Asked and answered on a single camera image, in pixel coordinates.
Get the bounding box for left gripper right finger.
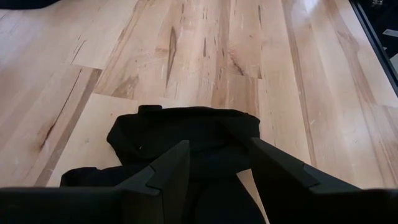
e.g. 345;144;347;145
248;138;398;224

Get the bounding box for black garment white Puma print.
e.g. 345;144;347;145
60;105;269;224

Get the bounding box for black metal table frame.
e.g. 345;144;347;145
348;0;398;97

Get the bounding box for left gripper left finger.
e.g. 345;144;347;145
0;139;191;224

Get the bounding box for plain black garment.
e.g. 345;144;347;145
0;0;60;10

